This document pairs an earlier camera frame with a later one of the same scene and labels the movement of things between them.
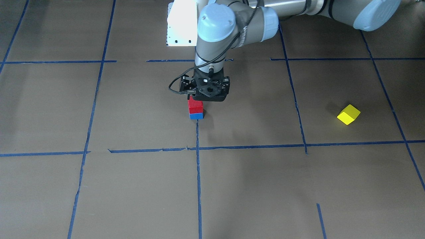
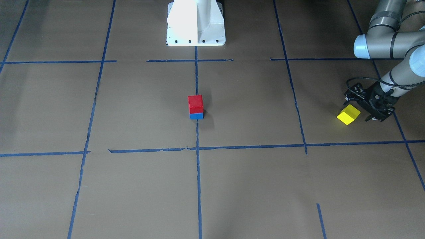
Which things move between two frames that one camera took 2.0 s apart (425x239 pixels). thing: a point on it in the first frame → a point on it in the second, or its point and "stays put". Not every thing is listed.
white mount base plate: (182, 23) stays put
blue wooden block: (196, 116) stays put
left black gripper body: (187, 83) → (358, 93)
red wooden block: (195, 106) stays put
